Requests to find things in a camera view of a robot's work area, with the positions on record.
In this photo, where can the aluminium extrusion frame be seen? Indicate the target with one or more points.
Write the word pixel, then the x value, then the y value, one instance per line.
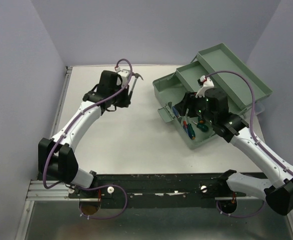
pixel 38 193

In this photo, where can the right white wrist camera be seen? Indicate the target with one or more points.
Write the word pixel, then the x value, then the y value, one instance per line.
pixel 205 84

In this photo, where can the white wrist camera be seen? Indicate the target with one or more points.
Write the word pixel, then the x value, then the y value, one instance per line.
pixel 123 76
pixel 205 84

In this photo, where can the green orange stubby screwdriver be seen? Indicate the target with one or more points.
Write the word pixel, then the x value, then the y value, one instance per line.
pixel 191 132

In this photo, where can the blue handled screwdriver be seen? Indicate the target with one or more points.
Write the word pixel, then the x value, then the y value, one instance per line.
pixel 175 112

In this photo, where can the small claw hammer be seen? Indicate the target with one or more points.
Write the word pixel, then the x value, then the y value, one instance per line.
pixel 136 77

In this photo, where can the grey translucent tool box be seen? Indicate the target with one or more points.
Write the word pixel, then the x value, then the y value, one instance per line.
pixel 227 72

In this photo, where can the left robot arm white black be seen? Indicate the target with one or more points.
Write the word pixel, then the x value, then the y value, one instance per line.
pixel 56 156

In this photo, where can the black mounting rail base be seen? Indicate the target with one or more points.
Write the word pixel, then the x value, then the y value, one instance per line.
pixel 149 191

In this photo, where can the red blue screwdriver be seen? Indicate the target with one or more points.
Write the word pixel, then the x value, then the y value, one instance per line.
pixel 185 127

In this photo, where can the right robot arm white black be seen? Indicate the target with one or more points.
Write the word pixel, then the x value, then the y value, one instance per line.
pixel 277 188

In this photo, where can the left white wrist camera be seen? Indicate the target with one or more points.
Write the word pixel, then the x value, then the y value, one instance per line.
pixel 123 76

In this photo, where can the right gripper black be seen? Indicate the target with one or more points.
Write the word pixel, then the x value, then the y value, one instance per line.
pixel 188 101

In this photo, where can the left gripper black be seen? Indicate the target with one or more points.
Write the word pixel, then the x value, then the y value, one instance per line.
pixel 124 101

